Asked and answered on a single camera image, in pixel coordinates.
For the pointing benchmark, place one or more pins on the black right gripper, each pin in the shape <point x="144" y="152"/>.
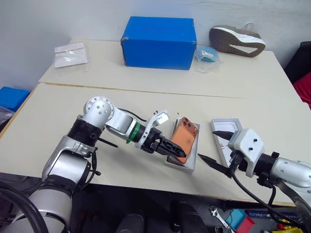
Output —
<point x="239" y="163"/>

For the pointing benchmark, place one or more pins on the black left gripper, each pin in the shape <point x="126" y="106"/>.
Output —
<point x="150" y="142"/>

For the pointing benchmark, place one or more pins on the orange smartphone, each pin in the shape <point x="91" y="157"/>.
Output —
<point x="187" y="136"/>

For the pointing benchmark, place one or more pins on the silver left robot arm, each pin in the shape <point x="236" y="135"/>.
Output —
<point x="102" y="114"/>

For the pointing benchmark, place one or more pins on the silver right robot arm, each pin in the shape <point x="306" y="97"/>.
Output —
<point x="291" y="170"/>

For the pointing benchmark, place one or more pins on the white phone box base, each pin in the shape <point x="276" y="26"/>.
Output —
<point x="196" y="145"/>

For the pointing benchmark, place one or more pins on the white phone box lid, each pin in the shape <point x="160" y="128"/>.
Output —
<point x="230" y="124"/>

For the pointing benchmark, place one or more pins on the long blue printed box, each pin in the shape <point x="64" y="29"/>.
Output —
<point x="264" y="214"/>

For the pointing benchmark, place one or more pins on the blue cardboard box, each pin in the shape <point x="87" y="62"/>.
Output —
<point x="159" y="43"/>

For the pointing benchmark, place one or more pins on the yellow plastic box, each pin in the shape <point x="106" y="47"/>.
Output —
<point x="290" y="229"/>

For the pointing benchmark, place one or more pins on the silver adjustable wrench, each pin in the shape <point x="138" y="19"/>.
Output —
<point x="219" y="217"/>

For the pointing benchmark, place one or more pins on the blue and red tray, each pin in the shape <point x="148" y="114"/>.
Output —
<point x="240" y="219"/>

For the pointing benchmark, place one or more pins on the dark rounded shape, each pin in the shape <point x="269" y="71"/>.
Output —
<point x="131" y="224"/>

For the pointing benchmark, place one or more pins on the clear bag with blue item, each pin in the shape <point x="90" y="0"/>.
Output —
<point x="207" y="55"/>

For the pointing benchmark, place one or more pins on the red cloth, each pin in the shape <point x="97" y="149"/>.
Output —
<point x="303" y="89"/>

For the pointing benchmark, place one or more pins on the brown sneaker with white sole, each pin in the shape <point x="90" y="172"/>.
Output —
<point x="230" y="41"/>

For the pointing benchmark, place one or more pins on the black chair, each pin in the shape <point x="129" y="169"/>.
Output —
<point x="298" y="63"/>

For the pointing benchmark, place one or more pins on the clear bag with white card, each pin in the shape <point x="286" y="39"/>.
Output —
<point x="70" y="57"/>

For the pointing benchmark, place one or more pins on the blue plastic bin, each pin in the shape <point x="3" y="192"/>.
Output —
<point x="12" y="97"/>

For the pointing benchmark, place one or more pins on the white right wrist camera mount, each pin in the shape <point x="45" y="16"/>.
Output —
<point x="247" y="143"/>

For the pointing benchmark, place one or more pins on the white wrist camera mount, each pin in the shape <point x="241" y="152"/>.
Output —
<point x="159" y="119"/>
<point x="247" y="143"/>

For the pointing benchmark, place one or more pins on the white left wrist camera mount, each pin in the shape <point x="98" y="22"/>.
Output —
<point x="159" y="119"/>

